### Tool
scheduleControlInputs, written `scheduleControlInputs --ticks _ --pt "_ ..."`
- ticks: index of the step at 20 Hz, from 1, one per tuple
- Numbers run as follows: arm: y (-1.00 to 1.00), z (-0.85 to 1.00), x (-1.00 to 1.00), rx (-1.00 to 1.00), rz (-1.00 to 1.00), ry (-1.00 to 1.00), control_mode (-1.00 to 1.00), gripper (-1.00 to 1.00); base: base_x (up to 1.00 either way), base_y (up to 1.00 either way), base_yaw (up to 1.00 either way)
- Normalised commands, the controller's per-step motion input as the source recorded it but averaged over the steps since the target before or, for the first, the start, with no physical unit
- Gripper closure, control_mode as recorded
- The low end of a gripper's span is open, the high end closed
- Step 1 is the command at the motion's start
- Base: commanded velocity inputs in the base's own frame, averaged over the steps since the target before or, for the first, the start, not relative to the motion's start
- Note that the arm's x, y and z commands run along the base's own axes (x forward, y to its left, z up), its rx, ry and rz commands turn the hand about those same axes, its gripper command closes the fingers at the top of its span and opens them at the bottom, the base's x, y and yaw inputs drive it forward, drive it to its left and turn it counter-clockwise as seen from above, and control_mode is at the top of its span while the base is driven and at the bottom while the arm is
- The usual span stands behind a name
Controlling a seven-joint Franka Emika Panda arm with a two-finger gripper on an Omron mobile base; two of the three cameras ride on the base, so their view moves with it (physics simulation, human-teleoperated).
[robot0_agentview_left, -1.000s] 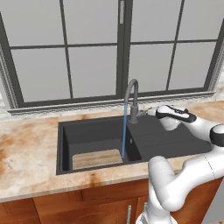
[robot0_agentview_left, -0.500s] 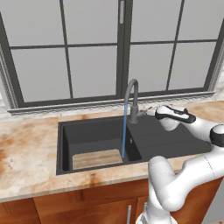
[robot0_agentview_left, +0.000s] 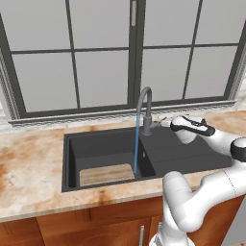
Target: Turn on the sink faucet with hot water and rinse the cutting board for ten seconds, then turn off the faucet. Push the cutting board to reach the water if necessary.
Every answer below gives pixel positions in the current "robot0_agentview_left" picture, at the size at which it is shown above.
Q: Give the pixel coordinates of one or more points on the blue water stream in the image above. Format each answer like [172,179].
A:
[136,144]

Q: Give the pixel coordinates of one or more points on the dark grey sink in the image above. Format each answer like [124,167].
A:
[179,153]

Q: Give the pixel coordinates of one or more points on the wooden cutting board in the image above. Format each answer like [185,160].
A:
[105,174]

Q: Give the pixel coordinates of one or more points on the dark framed window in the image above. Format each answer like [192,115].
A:
[102,48]

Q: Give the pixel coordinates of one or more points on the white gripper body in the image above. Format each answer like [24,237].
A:
[166,122]

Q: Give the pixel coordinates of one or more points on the grey window sill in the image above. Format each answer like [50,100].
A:
[80,117]

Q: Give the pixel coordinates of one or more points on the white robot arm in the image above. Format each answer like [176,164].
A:
[179,205]

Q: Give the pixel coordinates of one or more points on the grey curved faucet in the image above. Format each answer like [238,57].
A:
[147,125]

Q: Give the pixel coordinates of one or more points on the wooden drawer front panel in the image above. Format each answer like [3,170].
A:
[125,209]

